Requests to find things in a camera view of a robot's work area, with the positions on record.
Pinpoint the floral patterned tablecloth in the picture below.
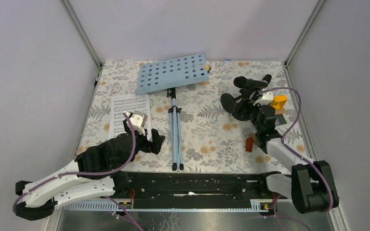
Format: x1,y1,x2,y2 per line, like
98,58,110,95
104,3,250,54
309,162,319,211
77,61,293,174

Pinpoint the light blue music stand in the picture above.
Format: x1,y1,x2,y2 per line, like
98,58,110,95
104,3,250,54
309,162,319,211
135,53,210,171

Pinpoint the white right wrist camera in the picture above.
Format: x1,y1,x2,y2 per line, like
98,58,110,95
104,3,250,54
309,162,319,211
253,91,274,105

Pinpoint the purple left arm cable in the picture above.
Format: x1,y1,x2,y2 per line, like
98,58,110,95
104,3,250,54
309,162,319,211
12,113,145,231

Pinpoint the gray toy baseplate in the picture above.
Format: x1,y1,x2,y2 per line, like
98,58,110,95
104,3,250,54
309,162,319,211
275,114,287,126

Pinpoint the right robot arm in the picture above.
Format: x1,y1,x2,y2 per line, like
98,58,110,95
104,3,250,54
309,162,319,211
250,105,339,214

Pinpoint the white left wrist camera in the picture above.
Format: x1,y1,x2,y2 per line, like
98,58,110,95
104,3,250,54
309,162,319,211
122,111,148,135

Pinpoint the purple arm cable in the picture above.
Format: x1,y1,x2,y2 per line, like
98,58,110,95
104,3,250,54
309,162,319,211
12,113,145,231
261,87,335,231

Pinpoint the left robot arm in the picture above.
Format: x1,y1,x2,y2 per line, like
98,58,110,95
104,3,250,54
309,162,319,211
12,120,165,221

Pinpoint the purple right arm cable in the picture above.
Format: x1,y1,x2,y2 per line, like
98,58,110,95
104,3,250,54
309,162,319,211
261,87,335,231

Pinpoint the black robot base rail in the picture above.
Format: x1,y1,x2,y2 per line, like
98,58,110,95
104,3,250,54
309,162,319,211
103,171,285,211

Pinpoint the tan brick under yellow block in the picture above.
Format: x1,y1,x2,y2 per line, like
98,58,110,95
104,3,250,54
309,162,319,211
275,108,286,115

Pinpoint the yellow toy block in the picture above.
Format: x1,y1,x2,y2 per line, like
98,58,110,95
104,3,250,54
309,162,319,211
269,95,288,110

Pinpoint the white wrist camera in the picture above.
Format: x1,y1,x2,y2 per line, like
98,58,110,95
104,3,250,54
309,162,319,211
122,111,148,135
253,91,274,105

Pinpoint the sheet music page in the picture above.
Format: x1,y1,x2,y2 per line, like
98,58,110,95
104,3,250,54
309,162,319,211
107,94,151,139

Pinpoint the black microphone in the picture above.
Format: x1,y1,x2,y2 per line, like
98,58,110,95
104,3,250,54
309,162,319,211
262,74,272,86
233,76,268,89

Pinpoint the brown toy brick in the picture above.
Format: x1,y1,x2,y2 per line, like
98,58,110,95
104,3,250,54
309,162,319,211
245,137,254,153

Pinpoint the black microphone stand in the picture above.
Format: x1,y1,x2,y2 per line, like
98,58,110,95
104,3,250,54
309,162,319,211
232,88,255,121
220,88,257,114

